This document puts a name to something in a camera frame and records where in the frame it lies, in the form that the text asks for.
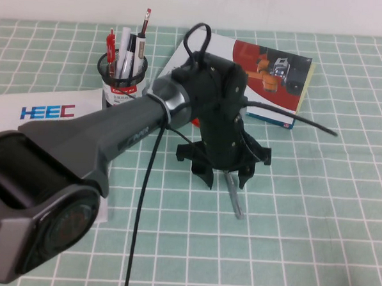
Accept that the white HEEC catalogue book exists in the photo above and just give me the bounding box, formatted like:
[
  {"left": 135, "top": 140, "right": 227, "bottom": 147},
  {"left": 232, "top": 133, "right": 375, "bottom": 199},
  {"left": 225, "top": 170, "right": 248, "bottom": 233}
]
[{"left": 0, "top": 83, "right": 115, "bottom": 223}]

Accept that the red pencil with eraser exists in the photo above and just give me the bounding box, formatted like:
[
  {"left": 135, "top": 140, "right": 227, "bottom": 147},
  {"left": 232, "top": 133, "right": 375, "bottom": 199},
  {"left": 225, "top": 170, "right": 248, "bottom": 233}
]
[{"left": 139, "top": 8, "right": 152, "bottom": 36}]

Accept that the grey translucent pen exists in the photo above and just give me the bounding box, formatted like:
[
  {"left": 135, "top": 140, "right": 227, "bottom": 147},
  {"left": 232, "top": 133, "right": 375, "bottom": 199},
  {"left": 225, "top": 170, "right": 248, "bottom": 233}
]
[{"left": 222, "top": 170, "right": 248, "bottom": 221}]

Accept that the red gel pen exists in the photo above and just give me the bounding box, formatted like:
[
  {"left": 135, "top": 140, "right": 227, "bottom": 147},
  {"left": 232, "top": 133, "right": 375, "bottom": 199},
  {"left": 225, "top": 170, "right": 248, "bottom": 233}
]
[{"left": 104, "top": 28, "right": 118, "bottom": 77}]

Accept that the white cable tie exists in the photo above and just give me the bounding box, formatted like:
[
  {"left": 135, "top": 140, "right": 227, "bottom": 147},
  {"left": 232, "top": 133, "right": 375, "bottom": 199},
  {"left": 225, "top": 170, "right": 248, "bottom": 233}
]
[{"left": 146, "top": 92, "right": 174, "bottom": 130}]

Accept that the green checkered tablecloth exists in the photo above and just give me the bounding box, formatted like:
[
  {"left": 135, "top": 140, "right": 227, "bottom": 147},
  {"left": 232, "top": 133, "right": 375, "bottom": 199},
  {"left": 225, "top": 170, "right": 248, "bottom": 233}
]
[{"left": 0, "top": 17, "right": 382, "bottom": 286}]

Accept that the white capped marker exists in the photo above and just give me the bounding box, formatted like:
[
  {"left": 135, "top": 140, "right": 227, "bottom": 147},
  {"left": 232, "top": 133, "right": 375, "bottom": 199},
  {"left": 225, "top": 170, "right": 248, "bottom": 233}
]
[{"left": 114, "top": 26, "right": 132, "bottom": 79}]

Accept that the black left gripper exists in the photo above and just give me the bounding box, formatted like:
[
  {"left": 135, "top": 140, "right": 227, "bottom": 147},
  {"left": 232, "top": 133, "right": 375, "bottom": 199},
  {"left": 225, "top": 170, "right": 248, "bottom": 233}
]
[{"left": 175, "top": 111, "right": 274, "bottom": 194}]

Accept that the black mesh pen holder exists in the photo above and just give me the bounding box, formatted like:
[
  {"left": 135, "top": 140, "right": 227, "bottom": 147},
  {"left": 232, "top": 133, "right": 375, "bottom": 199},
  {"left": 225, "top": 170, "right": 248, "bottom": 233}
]
[{"left": 95, "top": 48, "right": 151, "bottom": 111}]

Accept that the black cable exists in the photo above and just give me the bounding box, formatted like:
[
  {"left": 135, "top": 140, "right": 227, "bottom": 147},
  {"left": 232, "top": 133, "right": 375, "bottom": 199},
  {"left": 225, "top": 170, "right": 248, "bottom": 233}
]
[
  {"left": 181, "top": 21, "right": 213, "bottom": 65},
  {"left": 123, "top": 113, "right": 168, "bottom": 286},
  {"left": 243, "top": 100, "right": 340, "bottom": 137}
]

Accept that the white red robot book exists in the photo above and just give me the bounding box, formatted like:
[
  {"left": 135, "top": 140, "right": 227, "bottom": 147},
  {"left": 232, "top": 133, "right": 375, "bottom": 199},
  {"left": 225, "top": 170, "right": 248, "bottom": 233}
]
[{"left": 153, "top": 31, "right": 317, "bottom": 131}]

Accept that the white pen with black tip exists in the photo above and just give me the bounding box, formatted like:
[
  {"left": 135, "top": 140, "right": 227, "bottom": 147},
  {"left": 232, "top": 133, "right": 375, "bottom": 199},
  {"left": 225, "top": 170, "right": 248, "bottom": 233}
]
[{"left": 133, "top": 33, "right": 147, "bottom": 78}]

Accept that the black capped marker in holder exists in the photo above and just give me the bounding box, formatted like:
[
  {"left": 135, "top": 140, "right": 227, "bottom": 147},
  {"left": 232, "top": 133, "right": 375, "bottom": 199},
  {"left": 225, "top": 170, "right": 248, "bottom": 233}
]
[{"left": 121, "top": 33, "right": 138, "bottom": 80}]

